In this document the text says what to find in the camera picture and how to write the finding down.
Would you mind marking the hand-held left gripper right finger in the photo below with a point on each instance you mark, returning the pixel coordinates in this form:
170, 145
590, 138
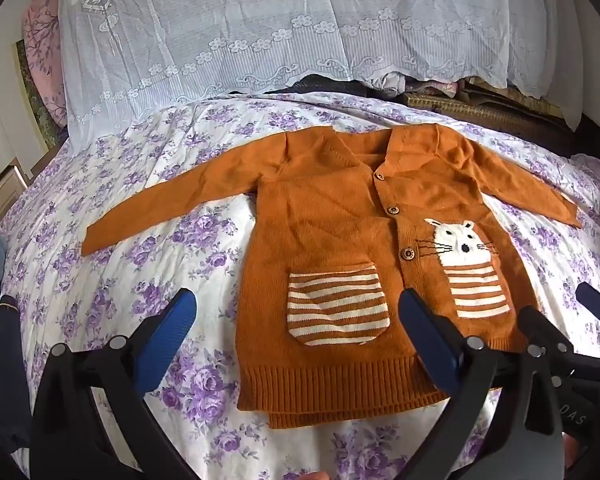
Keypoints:
425, 340

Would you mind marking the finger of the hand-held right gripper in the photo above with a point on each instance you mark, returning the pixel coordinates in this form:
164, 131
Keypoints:
545, 327
597, 305

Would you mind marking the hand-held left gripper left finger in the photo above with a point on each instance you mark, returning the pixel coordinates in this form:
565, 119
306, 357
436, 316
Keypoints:
172, 335

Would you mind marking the orange knitted cat cardigan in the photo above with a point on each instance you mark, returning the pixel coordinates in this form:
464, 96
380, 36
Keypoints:
330, 210

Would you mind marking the pile of pale clothes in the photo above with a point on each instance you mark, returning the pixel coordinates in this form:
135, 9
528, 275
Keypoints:
420, 85

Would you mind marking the purple floral bedsheet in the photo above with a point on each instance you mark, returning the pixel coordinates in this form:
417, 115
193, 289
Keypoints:
130, 260

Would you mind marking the person's dark jacket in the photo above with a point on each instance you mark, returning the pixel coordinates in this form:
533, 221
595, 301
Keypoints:
5, 385

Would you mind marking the woven straw mat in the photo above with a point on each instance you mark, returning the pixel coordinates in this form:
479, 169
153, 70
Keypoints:
490, 110

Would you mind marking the wooden cabinet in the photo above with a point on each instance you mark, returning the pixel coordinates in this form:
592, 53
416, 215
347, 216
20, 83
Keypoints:
5, 185

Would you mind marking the dark cloth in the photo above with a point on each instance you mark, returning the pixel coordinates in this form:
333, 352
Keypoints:
320, 84

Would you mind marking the pink floral pillow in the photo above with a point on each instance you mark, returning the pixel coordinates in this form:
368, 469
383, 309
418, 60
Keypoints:
42, 60

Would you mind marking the white lace cover cloth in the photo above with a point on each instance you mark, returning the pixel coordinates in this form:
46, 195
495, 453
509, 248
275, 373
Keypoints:
280, 10

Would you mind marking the dark wooden bed frame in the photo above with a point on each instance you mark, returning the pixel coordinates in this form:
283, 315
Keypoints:
585, 140

